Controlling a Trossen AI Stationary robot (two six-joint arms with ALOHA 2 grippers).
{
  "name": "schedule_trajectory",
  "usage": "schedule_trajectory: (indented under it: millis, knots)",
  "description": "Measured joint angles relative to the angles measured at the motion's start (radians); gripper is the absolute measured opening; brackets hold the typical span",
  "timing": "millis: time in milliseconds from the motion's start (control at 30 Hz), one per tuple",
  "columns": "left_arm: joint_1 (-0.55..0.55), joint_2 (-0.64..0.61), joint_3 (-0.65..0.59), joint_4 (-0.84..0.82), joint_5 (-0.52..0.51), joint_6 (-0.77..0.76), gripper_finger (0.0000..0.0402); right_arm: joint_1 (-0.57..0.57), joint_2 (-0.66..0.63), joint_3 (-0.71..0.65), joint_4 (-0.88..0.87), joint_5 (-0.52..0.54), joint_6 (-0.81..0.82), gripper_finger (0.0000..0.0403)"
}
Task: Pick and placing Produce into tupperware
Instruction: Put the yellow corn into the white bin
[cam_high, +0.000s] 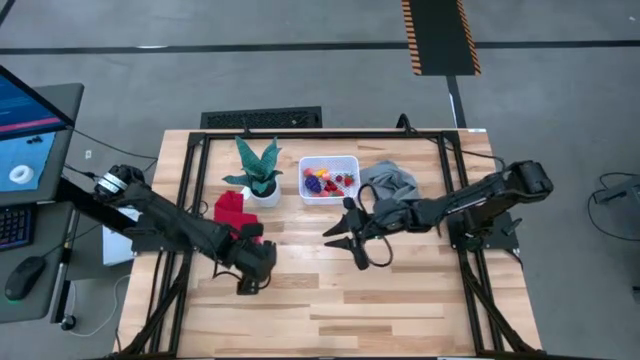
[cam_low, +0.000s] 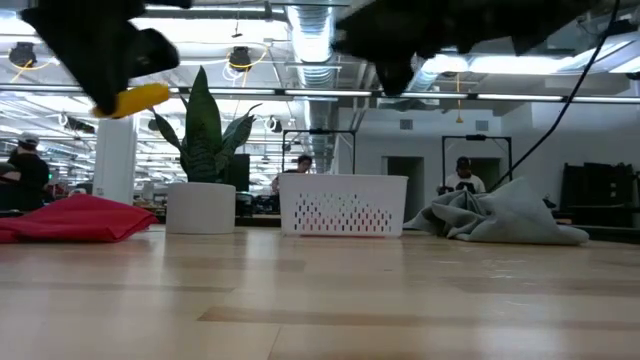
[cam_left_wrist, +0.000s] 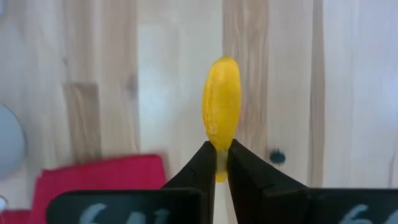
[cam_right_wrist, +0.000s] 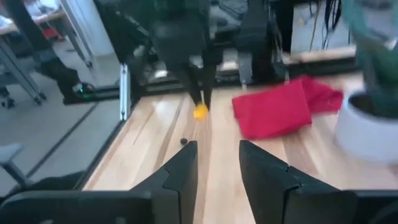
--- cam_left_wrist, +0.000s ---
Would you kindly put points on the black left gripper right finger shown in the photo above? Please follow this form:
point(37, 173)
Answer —
point(258, 186)

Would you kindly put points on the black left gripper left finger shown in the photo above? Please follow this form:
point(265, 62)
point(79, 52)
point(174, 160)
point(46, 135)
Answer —
point(205, 168)

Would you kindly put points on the small dark berry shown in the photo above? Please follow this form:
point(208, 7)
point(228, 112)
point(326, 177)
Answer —
point(277, 157)

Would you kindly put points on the yellow banana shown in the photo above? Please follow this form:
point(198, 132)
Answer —
point(221, 102)

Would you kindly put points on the red folded cloth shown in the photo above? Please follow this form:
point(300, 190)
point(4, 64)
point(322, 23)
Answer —
point(102, 174)

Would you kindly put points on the snake plant in white pot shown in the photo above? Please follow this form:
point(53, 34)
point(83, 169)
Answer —
point(11, 143)

